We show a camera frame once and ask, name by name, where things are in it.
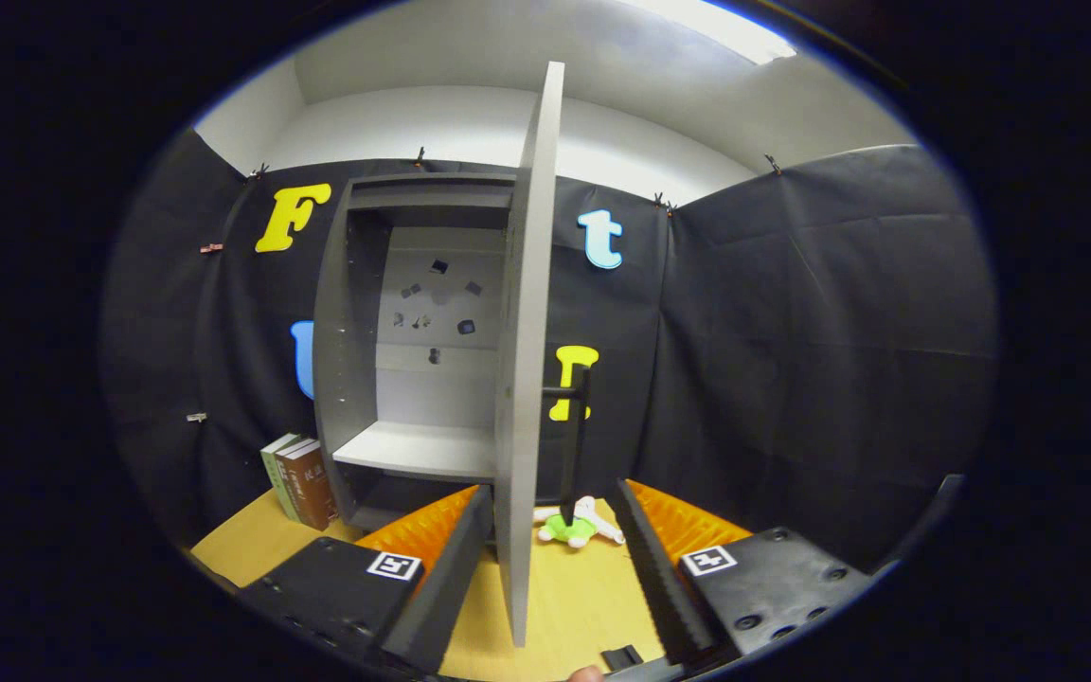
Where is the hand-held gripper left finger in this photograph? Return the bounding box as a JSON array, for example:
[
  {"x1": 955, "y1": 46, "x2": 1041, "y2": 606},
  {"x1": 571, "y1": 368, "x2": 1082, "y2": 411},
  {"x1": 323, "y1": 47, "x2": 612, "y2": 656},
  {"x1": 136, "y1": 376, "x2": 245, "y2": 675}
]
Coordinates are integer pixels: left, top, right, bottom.
[{"x1": 238, "y1": 483, "x2": 495, "y2": 678}]

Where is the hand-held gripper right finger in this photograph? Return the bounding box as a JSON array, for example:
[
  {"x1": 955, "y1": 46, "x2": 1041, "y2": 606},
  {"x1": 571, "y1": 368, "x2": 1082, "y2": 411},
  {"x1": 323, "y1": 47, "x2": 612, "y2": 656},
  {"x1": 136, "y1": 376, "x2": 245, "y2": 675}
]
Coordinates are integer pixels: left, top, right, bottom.
[{"x1": 607, "y1": 478, "x2": 876, "y2": 669}]

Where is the white and green plush toy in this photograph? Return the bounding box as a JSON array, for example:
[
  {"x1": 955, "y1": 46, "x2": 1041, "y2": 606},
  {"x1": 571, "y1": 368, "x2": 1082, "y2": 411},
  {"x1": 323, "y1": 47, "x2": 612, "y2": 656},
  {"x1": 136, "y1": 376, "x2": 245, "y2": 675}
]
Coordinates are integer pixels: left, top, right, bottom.
[{"x1": 534, "y1": 495, "x2": 626, "y2": 551}]

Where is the white cabinet shelf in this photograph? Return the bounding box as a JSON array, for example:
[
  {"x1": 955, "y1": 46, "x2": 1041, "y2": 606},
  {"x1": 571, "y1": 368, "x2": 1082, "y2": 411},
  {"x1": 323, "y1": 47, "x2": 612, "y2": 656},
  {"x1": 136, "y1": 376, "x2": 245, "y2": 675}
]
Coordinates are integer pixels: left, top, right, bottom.
[{"x1": 332, "y1": 420, "x2": 499, "y2": 482}]

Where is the brown book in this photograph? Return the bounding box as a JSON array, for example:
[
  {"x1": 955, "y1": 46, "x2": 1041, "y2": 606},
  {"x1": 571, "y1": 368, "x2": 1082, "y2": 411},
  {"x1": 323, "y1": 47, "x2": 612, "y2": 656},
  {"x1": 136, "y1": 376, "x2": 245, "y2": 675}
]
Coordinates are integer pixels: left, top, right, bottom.
[
  {"x1": 282, "y1": 440, "x2": 341, "y2": 531},
  {"x1": 273, "y1": 438, "x2": 319, "y2": 528}
]

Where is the grey cabinet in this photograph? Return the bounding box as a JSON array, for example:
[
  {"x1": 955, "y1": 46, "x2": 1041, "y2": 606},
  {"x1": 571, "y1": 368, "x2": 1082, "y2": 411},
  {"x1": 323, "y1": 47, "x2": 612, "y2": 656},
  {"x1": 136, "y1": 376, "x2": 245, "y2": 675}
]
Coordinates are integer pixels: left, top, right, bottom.
[{"x1": 312, "y1": 170, "x2": 520, "y2": 533}]

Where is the black backdrop cloth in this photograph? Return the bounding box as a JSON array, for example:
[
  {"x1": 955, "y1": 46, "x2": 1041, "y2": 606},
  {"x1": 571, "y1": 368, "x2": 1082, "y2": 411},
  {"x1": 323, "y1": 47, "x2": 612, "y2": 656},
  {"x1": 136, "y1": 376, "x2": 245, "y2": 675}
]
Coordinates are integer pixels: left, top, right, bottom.
[{"x1": 100, "y1": 128, "x2": 996, "y2": 569}]

